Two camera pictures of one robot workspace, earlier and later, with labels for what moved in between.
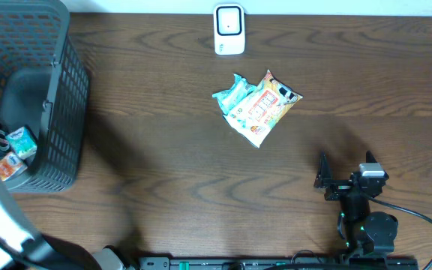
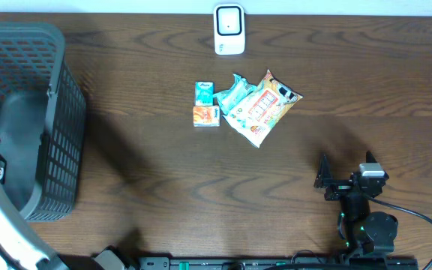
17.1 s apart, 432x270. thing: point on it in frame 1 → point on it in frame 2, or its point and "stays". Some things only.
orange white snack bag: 261,112 stays
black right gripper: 324,176 stays
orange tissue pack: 10,166 → 206,115
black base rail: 280,263 stays
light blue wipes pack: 239,89 stays
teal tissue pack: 22,142 → 204,93
